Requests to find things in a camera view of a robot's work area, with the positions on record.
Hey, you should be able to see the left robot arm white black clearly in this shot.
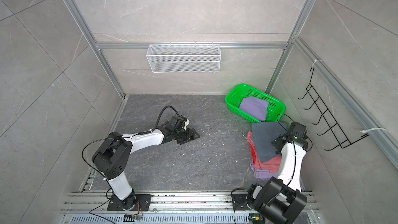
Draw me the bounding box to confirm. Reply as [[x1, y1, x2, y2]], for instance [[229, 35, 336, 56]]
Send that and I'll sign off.
[[92, 115, 200, 202]]

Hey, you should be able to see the folded purple t shirt bottom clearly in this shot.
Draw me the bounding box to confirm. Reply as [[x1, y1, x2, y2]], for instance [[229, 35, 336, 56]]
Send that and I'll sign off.
[[250, 161, 305, 190]]

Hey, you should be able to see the folded pink t shirt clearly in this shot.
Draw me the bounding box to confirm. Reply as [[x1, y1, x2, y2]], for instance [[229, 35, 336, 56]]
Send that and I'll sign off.
[[247, 132, 282, 173]]

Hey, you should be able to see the folded red t shirt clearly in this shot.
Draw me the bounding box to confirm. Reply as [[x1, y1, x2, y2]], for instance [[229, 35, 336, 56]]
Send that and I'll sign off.
[[250, 146, 257, 164]]

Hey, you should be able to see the white wire mesh shelf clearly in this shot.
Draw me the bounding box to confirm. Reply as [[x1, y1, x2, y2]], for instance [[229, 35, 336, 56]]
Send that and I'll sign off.
[[146, 44, 222, 73]]

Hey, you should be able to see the aluminium mounting rail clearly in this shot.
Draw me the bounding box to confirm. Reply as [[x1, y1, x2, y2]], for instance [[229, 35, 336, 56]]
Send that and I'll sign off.
[[60, 192, 321, 214]]

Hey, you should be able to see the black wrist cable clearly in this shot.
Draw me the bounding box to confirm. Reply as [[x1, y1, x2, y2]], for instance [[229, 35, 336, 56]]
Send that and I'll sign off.
[[153, 105, 181, 131], [276, 113, 314, 153]]

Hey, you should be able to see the grey blue t shirt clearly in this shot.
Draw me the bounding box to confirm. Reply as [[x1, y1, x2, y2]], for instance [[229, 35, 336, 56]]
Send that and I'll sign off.
[[252, 122, 287, 163]]

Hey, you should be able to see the purple t shirt in basket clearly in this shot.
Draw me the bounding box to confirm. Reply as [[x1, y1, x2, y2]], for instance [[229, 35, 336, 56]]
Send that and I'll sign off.
[[239, 96, 269, 121]]

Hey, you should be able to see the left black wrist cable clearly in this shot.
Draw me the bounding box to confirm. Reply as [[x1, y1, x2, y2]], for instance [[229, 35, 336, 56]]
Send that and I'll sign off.
[[153, 105, 181, 131]]

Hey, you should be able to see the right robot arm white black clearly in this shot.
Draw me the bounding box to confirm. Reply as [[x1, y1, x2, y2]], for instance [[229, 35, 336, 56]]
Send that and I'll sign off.
[[246, 122, 308, 224]]

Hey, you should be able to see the black wire hook rack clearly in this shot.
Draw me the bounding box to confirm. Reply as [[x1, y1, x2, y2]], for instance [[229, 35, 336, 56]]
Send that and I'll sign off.
[[297, 67, 369, 151]]

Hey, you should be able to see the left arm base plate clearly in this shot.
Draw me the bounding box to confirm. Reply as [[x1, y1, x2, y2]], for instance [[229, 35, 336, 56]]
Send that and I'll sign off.
[[107, 194, 152, 211]]

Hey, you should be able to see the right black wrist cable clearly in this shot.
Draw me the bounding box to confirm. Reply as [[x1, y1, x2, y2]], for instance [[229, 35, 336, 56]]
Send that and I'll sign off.
[[276, 113, 314, 153]]

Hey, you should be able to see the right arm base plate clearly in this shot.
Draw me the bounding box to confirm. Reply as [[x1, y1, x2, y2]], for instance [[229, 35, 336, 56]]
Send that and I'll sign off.
[[231, 194, 252, 211]]

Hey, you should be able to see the green plastic basket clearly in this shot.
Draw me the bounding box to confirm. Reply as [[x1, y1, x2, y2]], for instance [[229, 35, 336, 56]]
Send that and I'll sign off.
[[225, 84, 286, 123]]

